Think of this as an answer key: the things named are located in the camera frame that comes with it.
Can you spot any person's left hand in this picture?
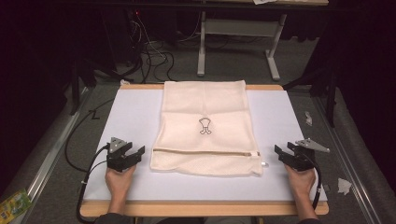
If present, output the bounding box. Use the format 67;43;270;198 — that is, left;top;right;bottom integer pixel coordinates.
105;164;137;201

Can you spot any white table mat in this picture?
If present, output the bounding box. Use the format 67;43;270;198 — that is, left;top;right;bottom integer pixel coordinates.
83;88;329;203

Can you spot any tangle of floor cables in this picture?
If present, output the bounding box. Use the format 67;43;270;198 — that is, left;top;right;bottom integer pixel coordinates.
127;10;185;85

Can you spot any person's right hand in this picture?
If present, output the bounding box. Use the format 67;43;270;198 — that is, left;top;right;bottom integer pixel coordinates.
283;163;318;199

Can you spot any aluminium floor rail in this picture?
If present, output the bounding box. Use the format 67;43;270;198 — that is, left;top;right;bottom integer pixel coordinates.
12;87;93;224
312;95;383;224

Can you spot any large white paper scrap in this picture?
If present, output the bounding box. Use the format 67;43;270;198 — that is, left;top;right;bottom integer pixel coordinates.
337;177;353;196

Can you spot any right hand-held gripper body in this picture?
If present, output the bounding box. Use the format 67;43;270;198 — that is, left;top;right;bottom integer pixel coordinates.
286;137;331;173

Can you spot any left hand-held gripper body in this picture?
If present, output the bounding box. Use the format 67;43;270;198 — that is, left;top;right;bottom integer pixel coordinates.
106;136;134;173

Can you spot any white desk frame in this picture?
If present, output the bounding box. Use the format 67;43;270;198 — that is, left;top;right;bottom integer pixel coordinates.
196;0;330;82

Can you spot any cream mesh laundry bag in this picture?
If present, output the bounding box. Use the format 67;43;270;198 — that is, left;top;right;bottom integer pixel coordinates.
149;79;269;177

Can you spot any black metal stand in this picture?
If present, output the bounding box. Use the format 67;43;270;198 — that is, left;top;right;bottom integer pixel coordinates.
282;60;340;129
68;57;98;117

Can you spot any green printed packet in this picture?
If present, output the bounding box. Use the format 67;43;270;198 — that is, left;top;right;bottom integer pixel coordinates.
0;188;34;222

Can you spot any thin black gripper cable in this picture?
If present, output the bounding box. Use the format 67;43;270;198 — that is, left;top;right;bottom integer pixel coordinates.
88;160;108;172

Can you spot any black floor cable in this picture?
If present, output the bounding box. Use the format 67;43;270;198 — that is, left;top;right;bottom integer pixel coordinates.
64;98;116;174

